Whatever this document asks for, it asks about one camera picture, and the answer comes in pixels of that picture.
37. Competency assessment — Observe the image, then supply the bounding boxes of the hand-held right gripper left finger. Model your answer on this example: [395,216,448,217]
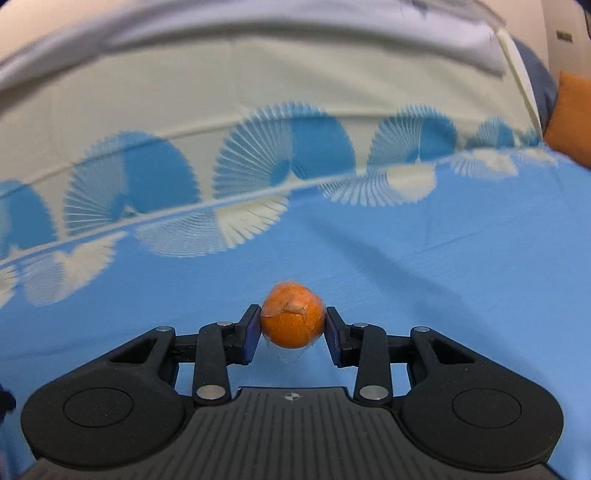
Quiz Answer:
[108,305,263,406]

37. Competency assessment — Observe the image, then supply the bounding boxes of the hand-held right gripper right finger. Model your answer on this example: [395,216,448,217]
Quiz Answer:
[324,306,481,406]

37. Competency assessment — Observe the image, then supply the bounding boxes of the plastic-wrapped orange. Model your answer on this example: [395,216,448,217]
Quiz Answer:
[260,284,327,350]

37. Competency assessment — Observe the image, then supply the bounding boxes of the blue fan-print cloth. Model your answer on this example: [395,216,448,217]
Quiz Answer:
[0,30,591,480]

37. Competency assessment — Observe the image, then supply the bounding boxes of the grey bed sheet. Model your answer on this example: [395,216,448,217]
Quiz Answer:
[0,0,509,95]

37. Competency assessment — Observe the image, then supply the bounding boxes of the orange cushion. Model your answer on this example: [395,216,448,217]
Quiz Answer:
[544,71,591,171]

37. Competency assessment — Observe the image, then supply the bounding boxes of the blue sofa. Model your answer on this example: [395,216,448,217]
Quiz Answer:
[512,39,560,136]

